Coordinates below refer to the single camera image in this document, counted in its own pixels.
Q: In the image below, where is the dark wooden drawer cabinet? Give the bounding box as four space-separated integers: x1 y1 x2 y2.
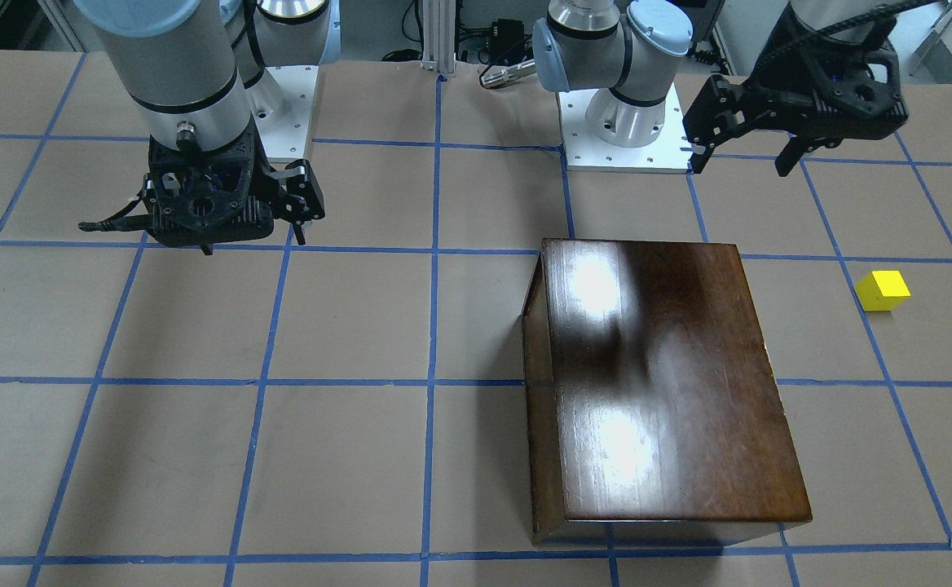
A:
521 239 813 547

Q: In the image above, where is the silver metal connector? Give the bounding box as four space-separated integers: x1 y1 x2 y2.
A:
478 59 536 90

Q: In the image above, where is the aluminium frame post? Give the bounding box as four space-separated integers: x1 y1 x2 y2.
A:
417 0 457 79

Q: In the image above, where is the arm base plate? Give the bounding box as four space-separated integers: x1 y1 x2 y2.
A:
557 85 692 174
246 64 320 163

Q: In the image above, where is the yellow block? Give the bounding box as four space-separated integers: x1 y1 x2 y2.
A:
853 270 911 312

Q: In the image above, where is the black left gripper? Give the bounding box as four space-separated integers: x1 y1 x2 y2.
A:
682 1 909 177

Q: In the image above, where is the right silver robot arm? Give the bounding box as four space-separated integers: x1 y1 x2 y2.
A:
77 1 341 255

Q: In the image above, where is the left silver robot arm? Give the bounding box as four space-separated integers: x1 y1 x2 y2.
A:
532 1 917 177

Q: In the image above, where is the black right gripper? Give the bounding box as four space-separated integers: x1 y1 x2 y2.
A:
78 135 326 250

